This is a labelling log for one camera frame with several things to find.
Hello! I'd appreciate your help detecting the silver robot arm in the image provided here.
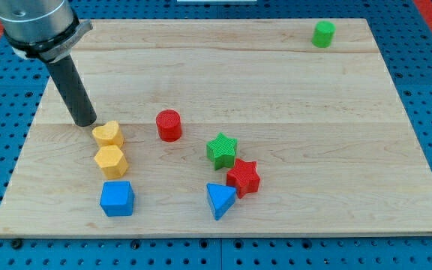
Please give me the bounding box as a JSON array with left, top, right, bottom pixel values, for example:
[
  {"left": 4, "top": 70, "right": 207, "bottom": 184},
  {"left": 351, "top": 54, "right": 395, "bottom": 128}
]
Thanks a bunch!
[{"left": 0, "top": 0, "right": 93, "bottom": 63}]

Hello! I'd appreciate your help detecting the wooden board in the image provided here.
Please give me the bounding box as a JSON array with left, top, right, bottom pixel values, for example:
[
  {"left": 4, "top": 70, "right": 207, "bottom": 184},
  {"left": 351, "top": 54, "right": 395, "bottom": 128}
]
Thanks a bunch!
[{"left": 0, "top": 19, "right": 432, "bottom": 239}]

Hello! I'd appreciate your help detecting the green star block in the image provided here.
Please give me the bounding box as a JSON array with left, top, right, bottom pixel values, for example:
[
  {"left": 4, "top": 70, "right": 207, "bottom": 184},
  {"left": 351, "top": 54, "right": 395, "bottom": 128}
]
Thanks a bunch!
[{"left": 206, "top": 133, "right": 238, "bottom": 170}]

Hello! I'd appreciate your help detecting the red cylinder block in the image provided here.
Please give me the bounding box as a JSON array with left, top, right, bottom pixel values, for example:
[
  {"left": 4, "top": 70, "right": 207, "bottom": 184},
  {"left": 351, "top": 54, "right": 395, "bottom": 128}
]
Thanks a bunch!
[{"left": 156, "top": 109, "right": 182, "bottom": 142}]

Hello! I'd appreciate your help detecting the red star block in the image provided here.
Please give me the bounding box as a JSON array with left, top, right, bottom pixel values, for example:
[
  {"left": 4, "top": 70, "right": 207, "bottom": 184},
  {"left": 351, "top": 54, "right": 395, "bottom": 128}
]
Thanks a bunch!
[{"left": 226, "top": 158, "right": 261, "bottom": 199}]

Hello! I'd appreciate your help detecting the blue triangle block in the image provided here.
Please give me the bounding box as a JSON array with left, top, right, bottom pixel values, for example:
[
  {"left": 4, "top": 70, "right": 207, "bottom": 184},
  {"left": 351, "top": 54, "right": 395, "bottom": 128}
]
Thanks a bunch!
[{"left": 206, "top": 183, "right": 236, "bottom": 221}]

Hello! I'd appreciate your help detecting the yellow heart block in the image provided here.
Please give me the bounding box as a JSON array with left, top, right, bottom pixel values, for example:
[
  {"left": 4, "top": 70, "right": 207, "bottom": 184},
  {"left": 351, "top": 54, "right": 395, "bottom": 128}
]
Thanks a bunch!
[{"left": 91, "top": 120, "right": 125, "bottom": 148}]

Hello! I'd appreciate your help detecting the yellow hexagon block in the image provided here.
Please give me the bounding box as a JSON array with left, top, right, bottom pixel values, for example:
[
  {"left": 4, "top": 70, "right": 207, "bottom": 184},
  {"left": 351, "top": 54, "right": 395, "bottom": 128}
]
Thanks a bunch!
[{"left": 94, "top": 145, "right": 128, "bottom": 179}]

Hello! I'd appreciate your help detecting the blue cube block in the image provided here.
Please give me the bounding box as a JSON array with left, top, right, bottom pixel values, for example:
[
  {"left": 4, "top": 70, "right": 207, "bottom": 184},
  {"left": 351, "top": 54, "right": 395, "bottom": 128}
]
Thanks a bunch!
[{"left": 100, "top": 181, "right": 135, "bottom": 217}]

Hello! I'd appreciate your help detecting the green cylinder block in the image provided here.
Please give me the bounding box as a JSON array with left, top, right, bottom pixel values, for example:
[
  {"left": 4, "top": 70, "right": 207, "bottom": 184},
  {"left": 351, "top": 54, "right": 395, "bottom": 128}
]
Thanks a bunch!
[{"left": 311, "top": 20, "right": 336, "bottom": 48}]

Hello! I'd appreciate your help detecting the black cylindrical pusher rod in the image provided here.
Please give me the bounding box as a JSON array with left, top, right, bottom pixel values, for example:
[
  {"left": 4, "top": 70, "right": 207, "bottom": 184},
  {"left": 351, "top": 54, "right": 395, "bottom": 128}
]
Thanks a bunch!
[{"left": 46, "top": 55, "right": 97, "bottom": 127}]

